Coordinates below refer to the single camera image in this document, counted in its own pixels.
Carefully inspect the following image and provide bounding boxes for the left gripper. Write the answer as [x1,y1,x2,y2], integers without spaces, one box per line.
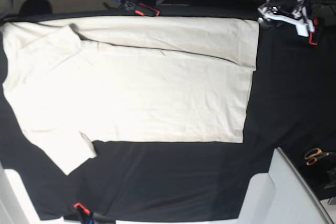
[257,0,315,37]

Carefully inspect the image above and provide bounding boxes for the white T-shirt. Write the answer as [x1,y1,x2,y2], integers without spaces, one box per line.
[1,16,259,174]

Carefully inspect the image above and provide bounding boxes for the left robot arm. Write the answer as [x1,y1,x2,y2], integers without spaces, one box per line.
[257,0,316,37]

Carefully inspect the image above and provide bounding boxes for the blue orange clamp right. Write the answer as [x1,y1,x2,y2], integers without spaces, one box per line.
[302,0,324,46]

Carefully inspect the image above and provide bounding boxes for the blue orange clamp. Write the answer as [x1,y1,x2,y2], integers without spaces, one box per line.
[113,0,160,17]
[302,0,324,46]
[74,202,116,224]

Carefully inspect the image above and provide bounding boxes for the black table cloth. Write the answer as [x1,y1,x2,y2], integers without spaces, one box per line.
[1,25,335,222]

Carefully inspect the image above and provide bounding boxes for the blue orange clamp top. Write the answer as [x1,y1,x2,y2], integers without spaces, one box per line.
[113,0,160,17]

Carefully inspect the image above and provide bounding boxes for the white plastic bin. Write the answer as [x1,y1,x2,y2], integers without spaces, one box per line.
[237,148,333,224]

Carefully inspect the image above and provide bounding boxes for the blue orange clamp bottom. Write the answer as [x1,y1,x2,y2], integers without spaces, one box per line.
[74,202,116,224]

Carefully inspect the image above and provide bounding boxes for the orange handled scissors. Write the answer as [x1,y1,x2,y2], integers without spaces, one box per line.
[304,148,335,166]

